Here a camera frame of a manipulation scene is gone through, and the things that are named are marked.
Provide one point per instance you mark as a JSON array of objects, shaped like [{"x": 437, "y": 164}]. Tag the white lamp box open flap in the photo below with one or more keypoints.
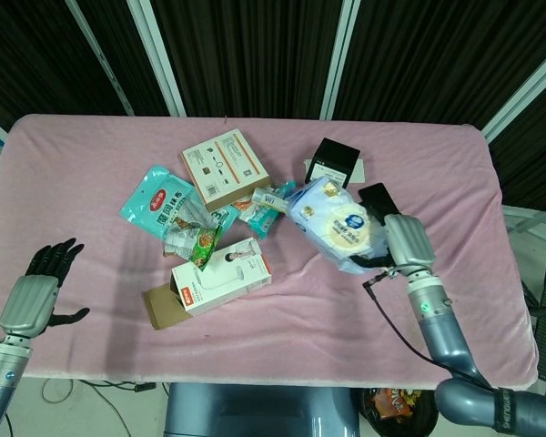
[{"x": 227, "y": 277}]

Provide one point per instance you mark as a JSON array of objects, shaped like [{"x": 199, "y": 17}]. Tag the white partition frame post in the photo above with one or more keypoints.
[
  {"x": 159, "y": 59},
  {"x": 101, "y": 59},
  {"x": 523, "y": 98},
  {"x": 339, "y": 59}
]

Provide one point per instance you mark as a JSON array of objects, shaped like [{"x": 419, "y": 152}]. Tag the teal cleaning cloth package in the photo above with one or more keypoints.
[{"x": 159, "y": 200}]

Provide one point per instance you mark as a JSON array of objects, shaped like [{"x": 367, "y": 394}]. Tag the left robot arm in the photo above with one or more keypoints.
[{"x": 0, "y": 378}]

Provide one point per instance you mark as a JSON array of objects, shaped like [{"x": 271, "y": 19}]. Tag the teal wipes packet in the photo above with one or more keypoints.
[{"x": 225, "y": 217}]

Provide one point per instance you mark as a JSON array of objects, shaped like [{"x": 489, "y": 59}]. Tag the pink fleece table cloth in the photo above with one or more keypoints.
[{"x": 95, "y": 159}]

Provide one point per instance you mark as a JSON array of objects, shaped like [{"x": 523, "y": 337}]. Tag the black trash bin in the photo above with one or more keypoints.
[{"x": 391, "y": 428}]

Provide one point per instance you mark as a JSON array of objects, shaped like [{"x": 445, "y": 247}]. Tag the teal orange small packet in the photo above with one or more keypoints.
[{"x": 259, "y": 220}]

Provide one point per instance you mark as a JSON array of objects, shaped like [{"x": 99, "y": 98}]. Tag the orange snack bag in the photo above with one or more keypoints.
[{"x": 396, "y": 403}]

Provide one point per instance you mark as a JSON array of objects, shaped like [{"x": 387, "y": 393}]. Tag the white card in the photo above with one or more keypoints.
[{"x": 360, "y": 170}]

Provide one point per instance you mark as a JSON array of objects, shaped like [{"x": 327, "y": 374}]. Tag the green snack bag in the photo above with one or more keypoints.
[{"x": 205, "y": 246}]

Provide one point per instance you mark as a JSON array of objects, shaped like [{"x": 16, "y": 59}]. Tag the white yellow tube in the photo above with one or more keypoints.
[{"x": 268, "y": 199}]

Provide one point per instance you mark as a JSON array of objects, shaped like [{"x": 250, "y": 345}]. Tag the flat brown white carton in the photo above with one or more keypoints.
[{"x": 223, "y": 164}]

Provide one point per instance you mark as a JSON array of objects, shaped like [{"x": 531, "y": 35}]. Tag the black box with labels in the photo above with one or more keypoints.
[{"x": 334, "y": 157}]

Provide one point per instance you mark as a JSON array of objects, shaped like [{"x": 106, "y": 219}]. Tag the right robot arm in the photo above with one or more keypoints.
[{"x": 441, "y": 337}]

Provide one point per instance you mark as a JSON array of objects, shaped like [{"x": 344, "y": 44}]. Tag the silver crumpled snack bag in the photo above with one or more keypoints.
[{"x": 177, "y": 236}]

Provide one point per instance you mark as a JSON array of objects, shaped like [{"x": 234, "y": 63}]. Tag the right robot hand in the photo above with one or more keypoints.
[{"x": 409, "y": 246}]

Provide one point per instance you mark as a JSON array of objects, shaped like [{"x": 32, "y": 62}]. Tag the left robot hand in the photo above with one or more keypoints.
[{"x": 27, "y": 305}]

